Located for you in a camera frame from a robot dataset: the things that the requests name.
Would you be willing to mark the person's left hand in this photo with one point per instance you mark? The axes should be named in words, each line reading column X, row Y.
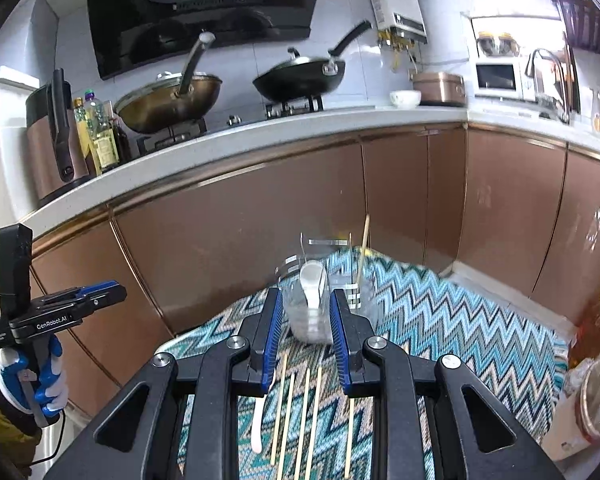
column 55, row 385

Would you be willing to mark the bronze wok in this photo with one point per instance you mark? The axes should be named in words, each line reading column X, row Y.
column 200, row 92

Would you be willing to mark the white microwave oven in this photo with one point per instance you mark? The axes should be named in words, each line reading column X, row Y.
column 497, row 77

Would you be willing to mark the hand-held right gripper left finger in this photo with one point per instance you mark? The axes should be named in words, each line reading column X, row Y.
column 278, row 330

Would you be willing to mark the white water heater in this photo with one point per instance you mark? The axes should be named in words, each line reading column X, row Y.
column 397, row 0

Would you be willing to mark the bronze electric kettle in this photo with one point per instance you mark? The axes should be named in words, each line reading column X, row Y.
column 40, row 150

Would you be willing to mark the brown kitchen cabinet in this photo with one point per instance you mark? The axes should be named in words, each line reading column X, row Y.
column 230, row 240

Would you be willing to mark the zigzag knitted cloth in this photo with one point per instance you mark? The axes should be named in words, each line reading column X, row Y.
column 455, row 350

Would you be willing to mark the black range hood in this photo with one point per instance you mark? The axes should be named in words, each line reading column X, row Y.
column 205, row 10

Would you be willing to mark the gas stove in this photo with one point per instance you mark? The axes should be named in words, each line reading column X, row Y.
column 240, row 120

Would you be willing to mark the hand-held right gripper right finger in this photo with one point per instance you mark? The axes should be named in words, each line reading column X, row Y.
column 336, row 330

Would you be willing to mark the white bowl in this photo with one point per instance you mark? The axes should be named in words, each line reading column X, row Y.
column 405, row 98

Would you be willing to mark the white kitchen countertop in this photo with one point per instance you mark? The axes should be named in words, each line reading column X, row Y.
column 280, row 135

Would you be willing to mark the chrome kitchen faucet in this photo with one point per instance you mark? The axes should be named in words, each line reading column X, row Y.
column 560, row 75

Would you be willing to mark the bronze rice cooker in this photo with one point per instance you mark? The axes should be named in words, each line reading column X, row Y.
column 440, row 87

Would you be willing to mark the black wok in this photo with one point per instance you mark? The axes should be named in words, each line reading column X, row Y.
column 300, row 80

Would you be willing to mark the white ceramic spoon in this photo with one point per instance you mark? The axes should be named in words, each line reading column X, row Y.
column 257, row 430
column 311, row 280

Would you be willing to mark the large cooking oil bottle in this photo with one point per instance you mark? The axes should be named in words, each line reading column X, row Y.
column 595, row 330

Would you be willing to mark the person's left forearm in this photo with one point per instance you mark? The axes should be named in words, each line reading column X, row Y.
column 10, row 425

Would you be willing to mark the dark sauce bottle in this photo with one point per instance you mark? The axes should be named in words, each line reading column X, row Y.
column 122, row 142

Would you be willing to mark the glass wok lid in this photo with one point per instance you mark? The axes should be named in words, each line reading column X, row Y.
column 150, row 92

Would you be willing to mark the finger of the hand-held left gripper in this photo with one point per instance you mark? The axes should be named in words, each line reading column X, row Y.
column 112, row 296
column 100, row 287

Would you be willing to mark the clear oil bottle yellow label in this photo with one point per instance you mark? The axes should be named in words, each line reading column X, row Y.
column 102, row 140

